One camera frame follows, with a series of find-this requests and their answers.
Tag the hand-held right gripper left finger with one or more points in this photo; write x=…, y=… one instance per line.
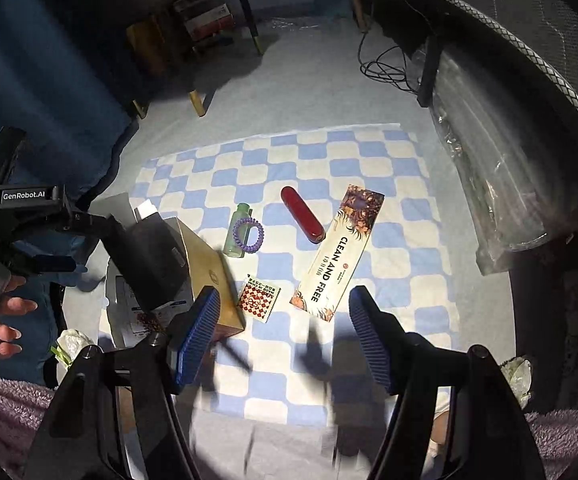
x=199, y=335

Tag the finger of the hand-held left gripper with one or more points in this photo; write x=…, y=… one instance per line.
x=54, y=262
x=89, y=221

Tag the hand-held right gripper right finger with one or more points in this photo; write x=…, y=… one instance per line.
x=369, y=340

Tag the gold cardboard box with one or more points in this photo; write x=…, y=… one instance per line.
x=209, y=270

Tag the red checkered small packet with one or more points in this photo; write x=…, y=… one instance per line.
x=259, y=300

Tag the black product box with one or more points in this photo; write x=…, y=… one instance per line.
x=154, y=255

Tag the long printed paper box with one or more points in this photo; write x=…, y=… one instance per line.
x=339, y=255

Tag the small teal plastic bottle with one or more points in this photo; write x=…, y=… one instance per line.
x=239, y=214

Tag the red oblong case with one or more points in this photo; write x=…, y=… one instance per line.
x=301, y=212

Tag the person's left hand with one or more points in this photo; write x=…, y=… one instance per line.
x=16, y=306

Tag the white fluffy slipper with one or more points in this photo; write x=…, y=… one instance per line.
x=516, y=377
x=69, y=349

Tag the person's right leg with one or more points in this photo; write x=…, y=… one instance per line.
x=441, y=425

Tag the blue cloth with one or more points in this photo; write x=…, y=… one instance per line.
x=44, y=85

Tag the blue and cream checkered mat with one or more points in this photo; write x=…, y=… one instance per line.
x=279, y=160

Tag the clear plastic wrapped bundle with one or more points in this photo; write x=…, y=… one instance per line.
x=494, y=170

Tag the printed cardboard carton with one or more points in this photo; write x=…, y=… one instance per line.
x=209, y=15

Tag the black chair with gold feet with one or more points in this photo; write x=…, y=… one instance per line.
x=245, y=5

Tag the black bed leg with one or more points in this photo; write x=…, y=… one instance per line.
x=429, y=67

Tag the dark mesh mattress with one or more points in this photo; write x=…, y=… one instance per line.
x=544, y=35

